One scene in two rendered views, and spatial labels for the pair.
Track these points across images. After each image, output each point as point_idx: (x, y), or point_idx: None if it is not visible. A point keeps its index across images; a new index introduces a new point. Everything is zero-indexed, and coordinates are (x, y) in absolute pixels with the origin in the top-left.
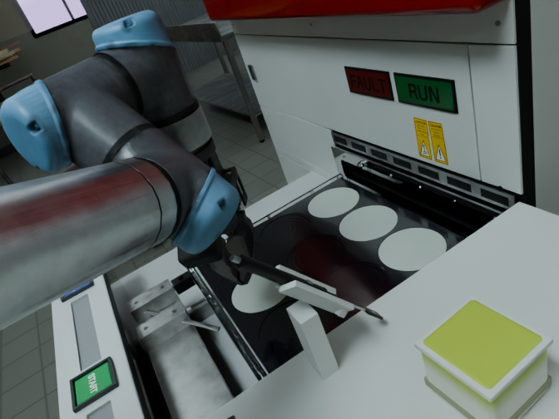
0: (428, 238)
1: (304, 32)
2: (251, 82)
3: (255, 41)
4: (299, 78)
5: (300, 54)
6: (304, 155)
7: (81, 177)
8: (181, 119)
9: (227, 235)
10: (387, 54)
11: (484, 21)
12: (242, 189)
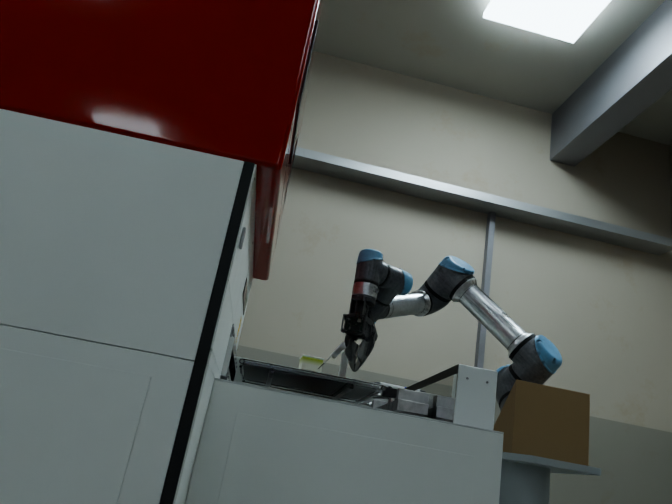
0: None
1: (251, 243)
2: (236, 247)
3: (249, 216)
4: (242, 271)
5: (247, 255)
6: (219, 355)
7: None
8: (361, 287)
9: (356, 340)
10: (248, 280)
11: (251, 282)
12: (342, 326)
